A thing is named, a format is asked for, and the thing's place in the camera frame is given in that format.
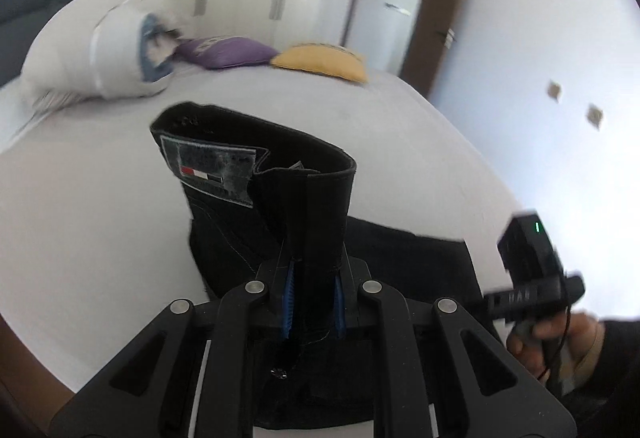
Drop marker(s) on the bed with white sheet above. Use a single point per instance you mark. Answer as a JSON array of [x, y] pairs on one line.
[[100, 218]]

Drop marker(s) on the purple cushion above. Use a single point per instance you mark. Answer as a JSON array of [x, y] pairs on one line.
[[230, 52]]

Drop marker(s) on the brown wooden door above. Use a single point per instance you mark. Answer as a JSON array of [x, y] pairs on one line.
[[450, 3]]

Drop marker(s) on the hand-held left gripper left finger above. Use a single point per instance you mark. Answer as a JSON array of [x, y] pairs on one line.
[[288, 298]]

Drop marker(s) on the person's right forearm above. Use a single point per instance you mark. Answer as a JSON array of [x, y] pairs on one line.
[[615, 358]]

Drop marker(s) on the brown wall switch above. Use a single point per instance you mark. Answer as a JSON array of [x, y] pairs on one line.
[[595, 116], [554, 90]]

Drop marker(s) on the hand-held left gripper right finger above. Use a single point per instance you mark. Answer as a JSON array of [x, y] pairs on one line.
[[339, 303]]

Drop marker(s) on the black pants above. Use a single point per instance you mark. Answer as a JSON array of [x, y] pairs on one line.
[[300, 208]]

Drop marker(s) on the person's right hand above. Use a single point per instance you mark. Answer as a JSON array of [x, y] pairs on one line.
[[550, 338]]

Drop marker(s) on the yellow cushion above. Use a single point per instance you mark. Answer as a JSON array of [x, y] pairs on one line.
[[325, 63]]

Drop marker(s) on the rolled white duvet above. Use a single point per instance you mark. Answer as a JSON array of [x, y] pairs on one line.
[[90, 48]]

